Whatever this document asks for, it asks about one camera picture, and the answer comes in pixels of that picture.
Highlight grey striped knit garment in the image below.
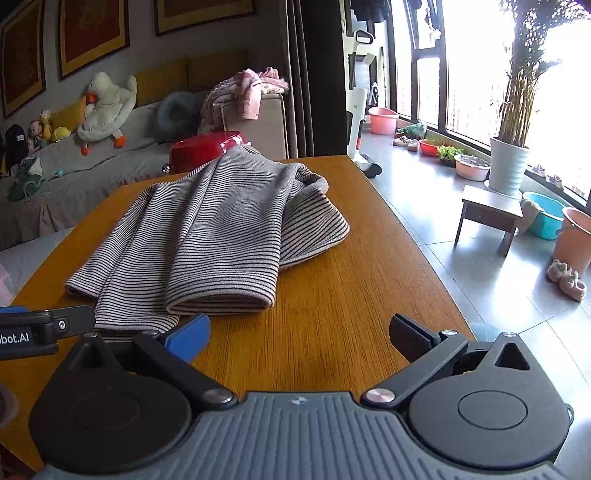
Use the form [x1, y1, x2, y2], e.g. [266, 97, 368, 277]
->
[65, 145, 349, 333]

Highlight pink clothes pile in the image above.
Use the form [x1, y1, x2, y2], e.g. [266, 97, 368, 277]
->
[197, 67, 290, 134]

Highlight grey covered sofa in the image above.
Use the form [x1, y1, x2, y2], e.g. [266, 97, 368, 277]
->
[1, 103, 176, 249]

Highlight green knit cloth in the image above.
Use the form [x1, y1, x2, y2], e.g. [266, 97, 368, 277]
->
[7, 156, 44, 202]

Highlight small wooden stool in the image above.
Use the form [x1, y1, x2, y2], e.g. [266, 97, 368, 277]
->
[454, 185, 523, 257]

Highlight black plush toy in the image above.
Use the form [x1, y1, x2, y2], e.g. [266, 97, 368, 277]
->
[3, 124, 28, 176]

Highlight metal bowl planter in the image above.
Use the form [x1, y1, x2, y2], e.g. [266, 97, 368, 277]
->
[454, 154, 491, 182]

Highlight blue plastic basin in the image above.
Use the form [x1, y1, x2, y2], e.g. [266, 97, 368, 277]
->
[523, 192, 566, 241]

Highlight red round stool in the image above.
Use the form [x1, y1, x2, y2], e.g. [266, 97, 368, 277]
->
[162, 131, 245, 175]

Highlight pink bucket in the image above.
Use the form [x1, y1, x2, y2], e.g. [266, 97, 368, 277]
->
[552, 207, 591, 275]

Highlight small plush toys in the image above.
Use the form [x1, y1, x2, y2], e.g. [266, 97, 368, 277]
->
[27, 110, 71, 153]

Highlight pink plastic basin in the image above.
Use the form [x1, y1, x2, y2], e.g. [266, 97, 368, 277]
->
[369, 107, 399, 136]

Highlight white plush goose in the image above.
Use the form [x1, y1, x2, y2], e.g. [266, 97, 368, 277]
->
[77, 72, 137, 156]

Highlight beige armchair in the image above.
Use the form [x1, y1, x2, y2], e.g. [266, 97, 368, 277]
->
[221, 94, 288, 160]

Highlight grey neck pillow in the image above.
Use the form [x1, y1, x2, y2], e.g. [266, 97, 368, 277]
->
[153, 91, 206, 142]

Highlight white floor cleaner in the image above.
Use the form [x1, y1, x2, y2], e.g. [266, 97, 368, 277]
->
[344, 29, 382, 179]

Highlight red framed picture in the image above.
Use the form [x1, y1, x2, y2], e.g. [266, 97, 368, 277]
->
[58, 0, 130, 80]
[154, 0, 254, 36]
[1, 0, 46, 118]

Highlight dark curtain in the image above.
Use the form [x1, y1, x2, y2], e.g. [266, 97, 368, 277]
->
[280, 1, 348, 158]

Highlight potted bamboo plant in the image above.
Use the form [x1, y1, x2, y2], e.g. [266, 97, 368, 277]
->
[490, 1, 590, 196]

